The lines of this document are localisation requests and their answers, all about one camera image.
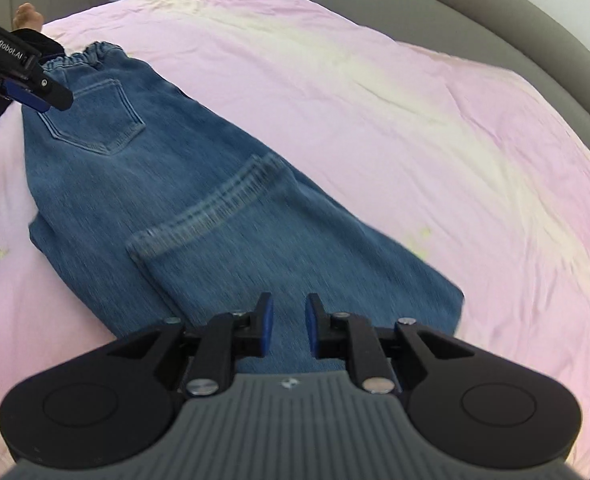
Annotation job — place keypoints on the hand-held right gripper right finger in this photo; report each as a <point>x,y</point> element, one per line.
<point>313,325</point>

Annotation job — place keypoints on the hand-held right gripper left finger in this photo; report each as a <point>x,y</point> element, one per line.
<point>267,325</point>

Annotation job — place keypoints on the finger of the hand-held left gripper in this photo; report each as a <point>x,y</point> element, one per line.
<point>30,96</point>

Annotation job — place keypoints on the blue denim pants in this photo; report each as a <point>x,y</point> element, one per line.
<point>200,210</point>

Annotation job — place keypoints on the person's bare foot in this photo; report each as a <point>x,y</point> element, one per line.
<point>27,16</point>

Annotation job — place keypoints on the pink floral quilt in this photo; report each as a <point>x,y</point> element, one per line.
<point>375,110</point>

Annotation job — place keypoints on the grey upholstered headboard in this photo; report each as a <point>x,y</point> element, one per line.
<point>475,15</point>

